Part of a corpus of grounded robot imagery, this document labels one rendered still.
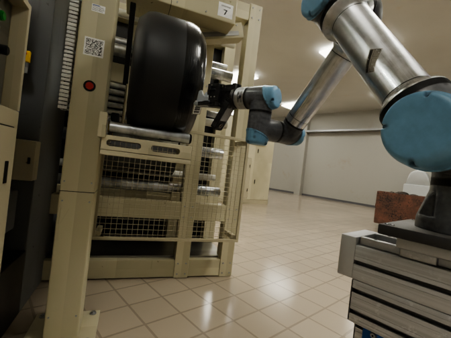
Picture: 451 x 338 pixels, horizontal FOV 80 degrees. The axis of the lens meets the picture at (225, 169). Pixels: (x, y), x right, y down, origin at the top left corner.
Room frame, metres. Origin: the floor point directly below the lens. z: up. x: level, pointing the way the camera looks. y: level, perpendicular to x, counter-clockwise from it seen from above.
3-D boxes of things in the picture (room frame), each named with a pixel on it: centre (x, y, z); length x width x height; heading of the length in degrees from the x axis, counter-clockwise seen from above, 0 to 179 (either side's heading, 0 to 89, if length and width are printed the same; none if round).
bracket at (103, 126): (1.21, 0.55, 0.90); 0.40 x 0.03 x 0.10; 20
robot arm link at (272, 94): (0.88, -0.09, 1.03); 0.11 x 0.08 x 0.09; 53
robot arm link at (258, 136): (0.90, -0.11, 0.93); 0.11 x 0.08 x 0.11; 119
